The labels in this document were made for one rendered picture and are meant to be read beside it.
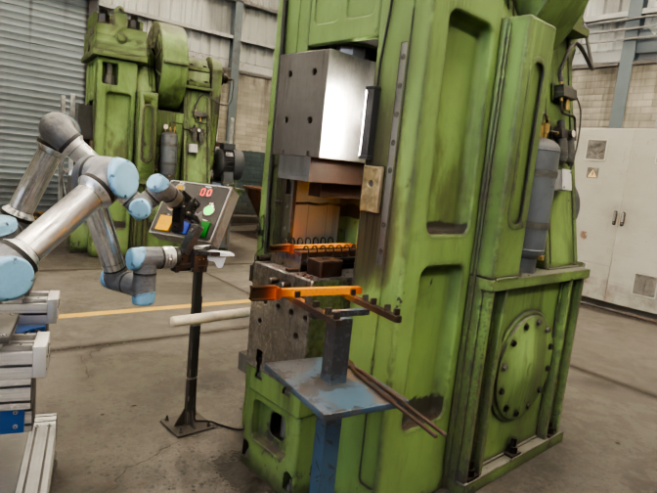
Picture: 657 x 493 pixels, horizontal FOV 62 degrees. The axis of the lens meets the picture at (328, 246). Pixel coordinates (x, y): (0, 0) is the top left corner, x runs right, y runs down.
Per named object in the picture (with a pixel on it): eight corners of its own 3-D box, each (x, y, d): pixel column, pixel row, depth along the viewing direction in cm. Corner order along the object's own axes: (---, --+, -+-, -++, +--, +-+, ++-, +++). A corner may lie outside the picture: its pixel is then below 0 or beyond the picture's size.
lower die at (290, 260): (299, 271, 217) (301, 250, 215) (270, 261, 231) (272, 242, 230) (372, 266, 245) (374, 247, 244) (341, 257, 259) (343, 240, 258)
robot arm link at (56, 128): (49, 103, 183) (159, 205, 198) (56, 105, 194) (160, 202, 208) (23, 126, 183) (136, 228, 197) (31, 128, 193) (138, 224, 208)
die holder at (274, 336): (300, 394, 209) (312, 281, 202) (245, 362, 236) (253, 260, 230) (397, 369, 246) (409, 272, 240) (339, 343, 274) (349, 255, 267)
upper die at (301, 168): (308, 182, 212) (310, 156, 210) (277, 177, 226) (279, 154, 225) (381, 187, 240) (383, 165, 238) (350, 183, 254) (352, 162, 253)
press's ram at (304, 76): (334, 158, 200) (345, 45, 195) (272, 154, 228) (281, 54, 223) (408, 167, 229) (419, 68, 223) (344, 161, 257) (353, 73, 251)
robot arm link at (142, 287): (137, 297, 190) (139, 266, 188) (160, 304, 184) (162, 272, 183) (118, 301, 183) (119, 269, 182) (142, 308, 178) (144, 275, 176)
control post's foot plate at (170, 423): (177, 439, 257) (178, 422, 256) (156, 421, 273) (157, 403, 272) (217, 428, 272) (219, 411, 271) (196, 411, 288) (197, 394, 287)
